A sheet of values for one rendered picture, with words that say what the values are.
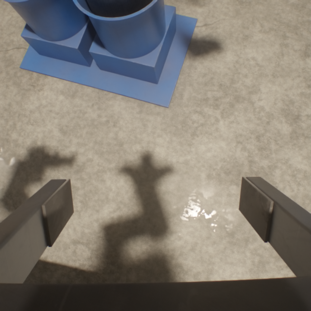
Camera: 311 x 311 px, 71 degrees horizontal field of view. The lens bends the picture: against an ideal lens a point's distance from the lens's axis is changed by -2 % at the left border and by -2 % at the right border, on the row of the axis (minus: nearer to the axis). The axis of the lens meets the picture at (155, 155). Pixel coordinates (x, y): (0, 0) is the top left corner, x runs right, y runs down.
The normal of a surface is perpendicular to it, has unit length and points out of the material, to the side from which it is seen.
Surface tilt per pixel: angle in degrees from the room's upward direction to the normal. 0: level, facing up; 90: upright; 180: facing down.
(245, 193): 84
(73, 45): 0
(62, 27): 90
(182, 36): 0
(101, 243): 0
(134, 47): 90
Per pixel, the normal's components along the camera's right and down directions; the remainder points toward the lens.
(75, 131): -0.09, -0.16
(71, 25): 0.62, 0.77
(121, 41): -0.12, 0.98
